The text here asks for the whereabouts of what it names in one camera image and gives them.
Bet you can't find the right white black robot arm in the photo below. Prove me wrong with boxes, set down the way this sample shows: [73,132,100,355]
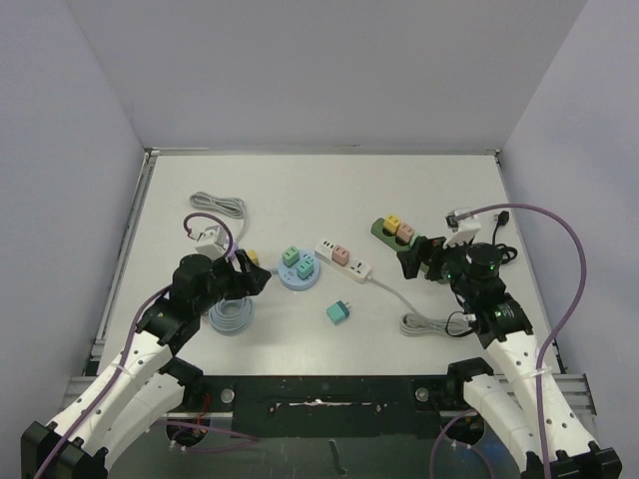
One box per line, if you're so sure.
[397,237,622,478]

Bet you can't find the coiled blue power cable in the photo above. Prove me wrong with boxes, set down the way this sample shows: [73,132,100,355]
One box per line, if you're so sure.
[207,268,279,336]

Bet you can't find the teal plug adapter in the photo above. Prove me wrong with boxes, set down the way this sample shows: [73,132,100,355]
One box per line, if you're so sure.
[325,300,351,325]
[296,258,315,280]

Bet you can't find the white power strip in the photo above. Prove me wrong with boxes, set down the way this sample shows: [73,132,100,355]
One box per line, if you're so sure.
[315,239,372,284]

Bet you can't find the green power strip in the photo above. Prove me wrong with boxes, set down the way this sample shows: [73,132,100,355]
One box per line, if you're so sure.
[370,218,447,284]

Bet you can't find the round blue power strip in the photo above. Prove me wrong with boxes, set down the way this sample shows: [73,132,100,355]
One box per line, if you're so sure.
[277,249,320,291]

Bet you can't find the brown pink plug adapter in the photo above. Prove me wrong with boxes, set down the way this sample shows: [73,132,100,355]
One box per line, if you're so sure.
[395,223,415,244]

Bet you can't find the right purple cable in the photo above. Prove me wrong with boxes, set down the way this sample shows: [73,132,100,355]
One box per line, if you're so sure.
[431,203,586,479]

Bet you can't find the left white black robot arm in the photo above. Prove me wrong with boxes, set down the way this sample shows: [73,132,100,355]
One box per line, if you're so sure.
[20,249,272,478]

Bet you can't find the white bundled cable right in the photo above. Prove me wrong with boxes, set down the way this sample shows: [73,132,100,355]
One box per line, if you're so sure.
[371,276,473,339]

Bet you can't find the grey bundled cable top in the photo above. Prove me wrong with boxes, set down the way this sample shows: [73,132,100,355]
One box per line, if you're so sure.
[189,191,249,241]

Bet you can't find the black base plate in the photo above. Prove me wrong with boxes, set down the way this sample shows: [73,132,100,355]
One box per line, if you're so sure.
[170,375,469,439]

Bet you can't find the purple cable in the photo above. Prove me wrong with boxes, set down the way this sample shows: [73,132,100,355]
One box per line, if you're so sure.
[32,213,261,478]
[431,203,586,479]

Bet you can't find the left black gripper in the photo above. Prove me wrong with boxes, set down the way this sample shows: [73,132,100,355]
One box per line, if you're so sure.
[195,249,270,314]

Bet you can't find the green plug adapter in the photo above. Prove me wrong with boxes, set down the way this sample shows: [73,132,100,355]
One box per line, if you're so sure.
[282,245,300,267]

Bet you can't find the yellow plug adapter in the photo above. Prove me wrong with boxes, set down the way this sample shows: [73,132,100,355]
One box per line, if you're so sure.
[247,249,260,265]
[382,215,401,236]

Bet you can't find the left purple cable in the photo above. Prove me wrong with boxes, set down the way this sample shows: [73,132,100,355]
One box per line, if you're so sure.
[32,213,261,478]

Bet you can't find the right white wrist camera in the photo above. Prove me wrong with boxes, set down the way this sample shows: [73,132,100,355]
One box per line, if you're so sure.
[443,209,481,248]

